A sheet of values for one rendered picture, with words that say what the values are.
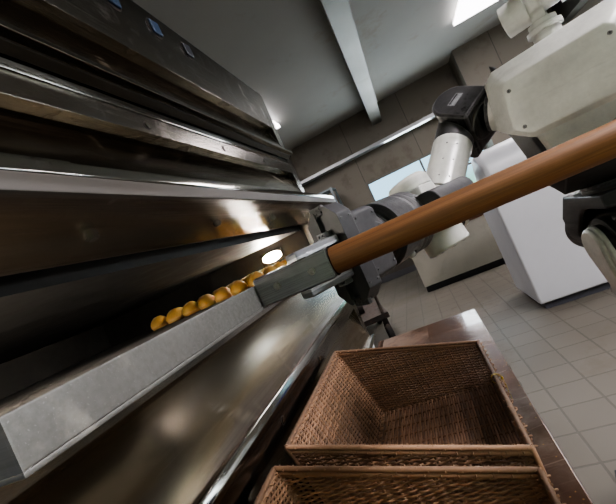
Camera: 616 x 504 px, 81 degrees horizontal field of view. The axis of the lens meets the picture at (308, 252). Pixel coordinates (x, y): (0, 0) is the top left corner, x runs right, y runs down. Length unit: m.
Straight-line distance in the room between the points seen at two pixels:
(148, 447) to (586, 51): 0.98
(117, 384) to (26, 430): 0.05
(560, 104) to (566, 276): 2.70
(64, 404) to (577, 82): 0.86
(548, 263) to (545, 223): 0.32
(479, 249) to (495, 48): 3.61
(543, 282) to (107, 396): 3.34
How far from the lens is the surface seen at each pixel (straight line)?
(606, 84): 0.87
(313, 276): 0.38
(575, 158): 0.39
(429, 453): 0.84
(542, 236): 3.39
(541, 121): 0.88
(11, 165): 0.47
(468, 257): 5.35
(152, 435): 0.68
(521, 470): 0.79
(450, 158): 0.89
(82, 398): 0.23
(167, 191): 0.62
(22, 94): 0.79
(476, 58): 7.45
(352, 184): 7.57
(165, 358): 0.27
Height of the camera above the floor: 1.22
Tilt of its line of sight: level
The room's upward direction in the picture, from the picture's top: 24 degrees counter-clockwise
